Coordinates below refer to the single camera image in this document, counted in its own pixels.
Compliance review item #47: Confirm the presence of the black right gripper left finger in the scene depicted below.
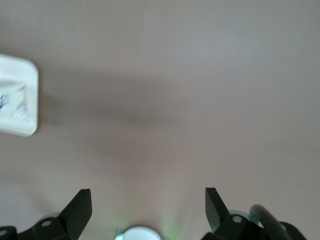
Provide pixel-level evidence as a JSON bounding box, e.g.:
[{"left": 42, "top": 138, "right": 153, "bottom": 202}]
[{"left": 15, "top": 188, "right": 94, "bottom": 240}]

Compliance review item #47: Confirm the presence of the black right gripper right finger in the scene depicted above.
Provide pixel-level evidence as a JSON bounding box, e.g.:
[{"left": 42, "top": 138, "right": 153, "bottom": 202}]
[{"left": 200, "top": 187, "right": 266, "bottom": 240}]

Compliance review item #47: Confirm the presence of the blue white milk carton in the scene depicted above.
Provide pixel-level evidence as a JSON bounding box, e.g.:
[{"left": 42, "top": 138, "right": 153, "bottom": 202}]
[{"left": 0, "top": 83, "right": 33, "bottom": 126}]

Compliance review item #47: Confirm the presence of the cream plastic tray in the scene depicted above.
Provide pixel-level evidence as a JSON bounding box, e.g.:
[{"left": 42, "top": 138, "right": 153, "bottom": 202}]
[{"left": 0, "top": 52, "right": 40, "bottom": 138}]

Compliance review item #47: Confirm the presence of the brown table mat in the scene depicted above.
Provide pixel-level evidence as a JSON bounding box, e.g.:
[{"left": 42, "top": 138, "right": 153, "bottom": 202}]
[{"left": 0, "top": 0, "right": 320, "bottom": 240}]

